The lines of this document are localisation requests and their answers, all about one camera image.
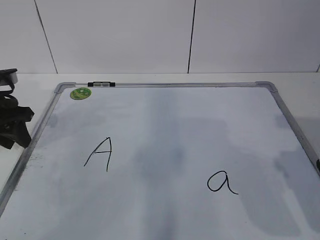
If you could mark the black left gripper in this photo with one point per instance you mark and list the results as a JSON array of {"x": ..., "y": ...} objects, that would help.
[{"x": 15, "y": 131}]

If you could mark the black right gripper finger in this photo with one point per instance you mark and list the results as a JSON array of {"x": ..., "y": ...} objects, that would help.
[{"x": 318, "y": 164}]

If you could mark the white whiteboard with grey frame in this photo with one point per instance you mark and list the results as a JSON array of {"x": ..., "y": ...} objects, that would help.
[{"x": 165, "y": 162}]

